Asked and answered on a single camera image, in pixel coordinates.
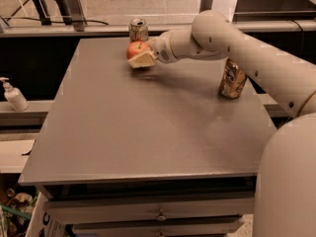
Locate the lower grey drawer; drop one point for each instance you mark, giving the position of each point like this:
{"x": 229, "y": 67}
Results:
{"x": 181, "y": 227}

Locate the white cardboard box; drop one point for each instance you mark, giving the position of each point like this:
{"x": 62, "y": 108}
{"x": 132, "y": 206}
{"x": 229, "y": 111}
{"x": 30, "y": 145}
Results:
{"x": 43, "y": 224}

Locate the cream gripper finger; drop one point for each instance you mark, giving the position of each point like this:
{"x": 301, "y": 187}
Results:
{"x": 151, "y": 42}
{"x": 143, "y": 59}

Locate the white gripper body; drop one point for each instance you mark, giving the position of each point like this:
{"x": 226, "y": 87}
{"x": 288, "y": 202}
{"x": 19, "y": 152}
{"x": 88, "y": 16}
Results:
{"x": 162, "y": 48}

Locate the grey drawer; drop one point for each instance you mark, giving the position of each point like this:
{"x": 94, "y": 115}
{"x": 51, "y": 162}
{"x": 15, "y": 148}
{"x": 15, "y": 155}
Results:
{"x": 181, "y": 227}
{"x": 150, "y": 208}

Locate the white pump dispenser bottle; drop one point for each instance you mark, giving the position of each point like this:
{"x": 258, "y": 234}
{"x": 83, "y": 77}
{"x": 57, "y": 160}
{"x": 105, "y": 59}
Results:
{"x": 14, "y": 96}

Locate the person's black shoes and legs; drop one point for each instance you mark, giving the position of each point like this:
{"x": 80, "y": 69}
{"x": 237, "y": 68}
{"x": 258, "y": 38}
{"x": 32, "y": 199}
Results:
{"x": 44, "y": 16}

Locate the red yellow apple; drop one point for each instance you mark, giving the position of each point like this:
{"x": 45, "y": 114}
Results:
{"x": 135, "y": 48}

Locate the grey drawer cabinet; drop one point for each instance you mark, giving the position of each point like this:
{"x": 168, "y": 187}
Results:
{"x": 115, "y": 133}

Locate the upper grey drawer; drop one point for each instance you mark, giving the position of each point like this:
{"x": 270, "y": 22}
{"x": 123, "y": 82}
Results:
{"x": 150, "y": 208}

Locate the green white 7up can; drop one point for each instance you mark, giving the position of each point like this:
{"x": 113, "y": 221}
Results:
{"x": 138, "y": 30}

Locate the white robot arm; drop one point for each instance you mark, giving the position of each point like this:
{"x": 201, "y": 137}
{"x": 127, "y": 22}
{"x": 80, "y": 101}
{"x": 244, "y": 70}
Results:
{"x": 285, "y": 196}

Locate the gold brown soda can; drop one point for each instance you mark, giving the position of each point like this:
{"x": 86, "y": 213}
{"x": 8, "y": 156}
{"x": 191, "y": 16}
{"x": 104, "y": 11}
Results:
{"x": 233, "y": 80}

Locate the left metal railing post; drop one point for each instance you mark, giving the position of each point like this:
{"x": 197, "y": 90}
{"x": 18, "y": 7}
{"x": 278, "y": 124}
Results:
{"x": 77, "y": 15}

